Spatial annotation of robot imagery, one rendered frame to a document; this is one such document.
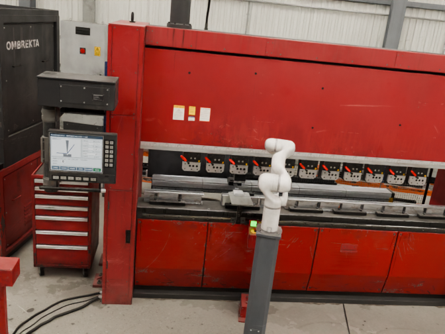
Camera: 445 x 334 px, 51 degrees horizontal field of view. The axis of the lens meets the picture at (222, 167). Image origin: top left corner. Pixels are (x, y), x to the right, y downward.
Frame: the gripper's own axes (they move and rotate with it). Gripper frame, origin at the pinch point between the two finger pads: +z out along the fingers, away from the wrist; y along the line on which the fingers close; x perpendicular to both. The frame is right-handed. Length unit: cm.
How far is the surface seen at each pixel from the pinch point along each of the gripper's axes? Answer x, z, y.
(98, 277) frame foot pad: -145, 84, -21
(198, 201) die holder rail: -60, -4, -24
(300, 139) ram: 20, -64, -39
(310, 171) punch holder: 33, -36, -38
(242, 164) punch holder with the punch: -26, -39, -30
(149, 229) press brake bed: -97, 18, -5
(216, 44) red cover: -57, -135, -33
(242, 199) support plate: -22.7, -14.1, -16.4
